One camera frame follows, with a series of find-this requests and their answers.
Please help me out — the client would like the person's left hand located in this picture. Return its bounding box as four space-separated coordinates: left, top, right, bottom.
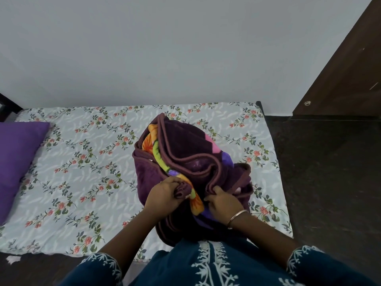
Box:
144 176 188 218

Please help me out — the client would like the person's right hand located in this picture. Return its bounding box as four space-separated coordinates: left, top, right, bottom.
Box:
204 186 245 227

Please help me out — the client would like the maroon floral fleece blanket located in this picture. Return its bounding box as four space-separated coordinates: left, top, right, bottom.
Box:
132 113 254 247

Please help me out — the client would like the person's right forearm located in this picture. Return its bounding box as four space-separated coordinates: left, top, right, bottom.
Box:
228 210 301 267

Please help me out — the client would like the person's left forearm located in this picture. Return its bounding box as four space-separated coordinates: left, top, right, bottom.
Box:
96 205 164 276

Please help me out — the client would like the gold bangle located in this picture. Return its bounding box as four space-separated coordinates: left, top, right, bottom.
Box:
227 210 249 230

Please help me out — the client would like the blue embroidered kurta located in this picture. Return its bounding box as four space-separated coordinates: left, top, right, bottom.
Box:
58 239 371 286

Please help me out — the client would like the floral bed sheet mattress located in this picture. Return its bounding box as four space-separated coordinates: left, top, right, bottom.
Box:
0 101 293 261

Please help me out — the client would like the purple pillow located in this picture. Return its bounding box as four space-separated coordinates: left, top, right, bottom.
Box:
0 121 50 225

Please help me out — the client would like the dark wooden door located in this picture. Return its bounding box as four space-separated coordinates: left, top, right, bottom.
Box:
292 0 381 118

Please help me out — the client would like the dark bed frame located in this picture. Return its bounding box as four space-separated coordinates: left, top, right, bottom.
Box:
0 93 24 122

